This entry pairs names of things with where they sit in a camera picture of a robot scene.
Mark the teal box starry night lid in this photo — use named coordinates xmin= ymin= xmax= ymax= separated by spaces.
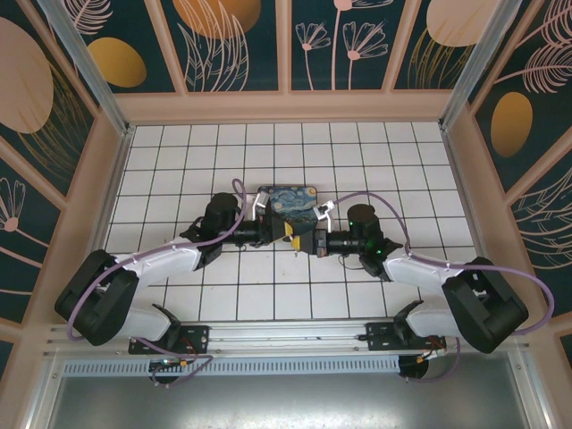
xmin=257 ymin=183 xmax=320 ymax=246

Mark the grey metal sheet panel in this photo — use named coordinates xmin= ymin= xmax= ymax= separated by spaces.
xmin=26 ymin=373 xmax=549 ymax=429

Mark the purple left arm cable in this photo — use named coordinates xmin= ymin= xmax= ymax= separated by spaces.
xmin=64 ymin=178 xmax=249 ymax=389

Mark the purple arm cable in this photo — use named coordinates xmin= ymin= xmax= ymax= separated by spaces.
xmin=328 ymin=190 xmax=556 ymax=384
xmin=64 ymin=178 xmax=249 ymax=389

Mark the aluminium mounting rail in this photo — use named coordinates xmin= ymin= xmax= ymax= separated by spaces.
xmin=43 ymin=315 xmax=531 ymax=358

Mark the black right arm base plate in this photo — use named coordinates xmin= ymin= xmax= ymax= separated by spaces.
xmin=365 ymin=320 xmax=447 ymax=355

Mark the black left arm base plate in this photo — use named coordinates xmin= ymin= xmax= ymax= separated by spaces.
xmin=128 ymin=324 xmax=211 ymax=357

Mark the grey slotted cable duct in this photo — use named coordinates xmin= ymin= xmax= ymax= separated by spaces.
xmin=62 ymin=356 xmax=402 ymax=377

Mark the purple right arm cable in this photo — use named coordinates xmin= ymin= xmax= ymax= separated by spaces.
xmin=328 ymin=190 xmax=556 ymax=384

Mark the aluminium corner post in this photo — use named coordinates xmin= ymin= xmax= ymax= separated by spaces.
xmin=36 ymin=0 xmax=137 ymax=138
xmin=439 ymin=0 xmax=536 ymax=131

